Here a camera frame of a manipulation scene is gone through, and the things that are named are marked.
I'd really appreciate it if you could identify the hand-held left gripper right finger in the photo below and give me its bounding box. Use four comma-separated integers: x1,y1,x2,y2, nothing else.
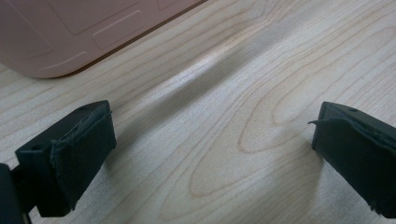
307,101,396,219

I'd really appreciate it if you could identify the pink plastic tray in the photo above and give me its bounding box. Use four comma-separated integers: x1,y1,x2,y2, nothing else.
0,0,209,79

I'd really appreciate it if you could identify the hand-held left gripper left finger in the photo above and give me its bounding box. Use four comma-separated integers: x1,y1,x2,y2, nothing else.
14,99,118,218

